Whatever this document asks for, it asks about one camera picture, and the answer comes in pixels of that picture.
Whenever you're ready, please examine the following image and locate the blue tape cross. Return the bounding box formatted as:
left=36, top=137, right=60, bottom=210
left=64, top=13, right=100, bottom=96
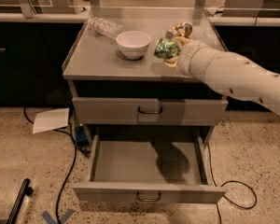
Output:
left=41, top=208, right=77, bottom=224

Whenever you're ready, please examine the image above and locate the black floor cable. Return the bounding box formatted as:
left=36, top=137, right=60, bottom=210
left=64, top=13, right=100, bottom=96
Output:
left=206, top=143, right=259, bottom=224
left=23, top=106, right=91, bottom=224

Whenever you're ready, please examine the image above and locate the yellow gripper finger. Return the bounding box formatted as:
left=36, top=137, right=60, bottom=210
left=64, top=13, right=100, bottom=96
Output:
left=174, top=36, right=189, bottom=48
left=164, top=58, right=178, bottom=69

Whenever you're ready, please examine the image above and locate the black bar bottom left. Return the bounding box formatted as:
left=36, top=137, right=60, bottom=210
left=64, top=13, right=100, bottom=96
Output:
left=6, top=178, right=34, bottom=224

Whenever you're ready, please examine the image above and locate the grey metal drawer cabinet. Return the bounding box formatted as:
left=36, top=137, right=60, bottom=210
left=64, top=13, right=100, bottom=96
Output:
left=63, top=7, right=227, bottom=141

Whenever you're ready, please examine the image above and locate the dark background counter left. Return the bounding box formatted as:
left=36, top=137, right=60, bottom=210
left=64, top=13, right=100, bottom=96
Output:
left=0, top=21, right=83, bottom=106

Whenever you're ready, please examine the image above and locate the grey open middle drawer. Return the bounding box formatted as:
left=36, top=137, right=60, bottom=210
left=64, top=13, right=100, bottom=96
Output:
left=73, top=134, right=225, bottom=204

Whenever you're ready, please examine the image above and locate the white ceramic bowl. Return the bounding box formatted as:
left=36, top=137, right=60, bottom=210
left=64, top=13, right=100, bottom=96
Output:
left=116, top=31, right=151, bottom=60

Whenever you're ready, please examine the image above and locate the white paper sheet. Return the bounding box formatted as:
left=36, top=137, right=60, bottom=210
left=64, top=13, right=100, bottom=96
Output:
left=33, top=108, right=69, bottom=133

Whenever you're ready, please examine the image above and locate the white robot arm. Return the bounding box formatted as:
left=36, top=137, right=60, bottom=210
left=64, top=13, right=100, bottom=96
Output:
left=172, top=36, right=280, bottom=116

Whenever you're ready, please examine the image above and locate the crushed green can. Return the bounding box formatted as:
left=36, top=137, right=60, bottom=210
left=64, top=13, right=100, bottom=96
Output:
left=154, top=38, right=181, bottom=59

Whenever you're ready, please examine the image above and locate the crushed gold can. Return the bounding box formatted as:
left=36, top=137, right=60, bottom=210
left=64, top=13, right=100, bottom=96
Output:
left=165, top=22, right=192, bottom=39

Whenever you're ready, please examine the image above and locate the black floor cable left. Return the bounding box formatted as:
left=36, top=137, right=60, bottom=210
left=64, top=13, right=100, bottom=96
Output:
left=23, top=106, right=91, bottom=224

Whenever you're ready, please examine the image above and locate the grey top drawer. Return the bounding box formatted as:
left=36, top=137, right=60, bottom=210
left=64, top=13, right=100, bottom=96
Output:
left=73, top=97, right=228, bottom=126

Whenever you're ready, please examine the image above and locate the dark background counter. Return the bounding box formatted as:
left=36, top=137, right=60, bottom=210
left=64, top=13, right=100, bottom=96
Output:
left=208, top=7, right=280, bottom=112
left=0, top=21, right=83, bottom=106

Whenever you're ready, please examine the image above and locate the black floor cable right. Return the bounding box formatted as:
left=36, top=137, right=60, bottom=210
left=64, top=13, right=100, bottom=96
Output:
left=206, top=143, right=259, bottom=224

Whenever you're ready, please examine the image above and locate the blue power adapter box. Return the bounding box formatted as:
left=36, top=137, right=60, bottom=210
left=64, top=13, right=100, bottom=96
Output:
left=75, top=126, right=89, bottom=147

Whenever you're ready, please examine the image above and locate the clear plastic water bottle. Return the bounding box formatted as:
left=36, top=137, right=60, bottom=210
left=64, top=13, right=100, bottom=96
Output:
left=89, top=17, right=124, bottom=40

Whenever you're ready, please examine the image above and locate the dark background counter right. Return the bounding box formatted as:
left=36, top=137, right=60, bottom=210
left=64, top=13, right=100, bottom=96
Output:
left=208, top=7, right=280, bottom=112

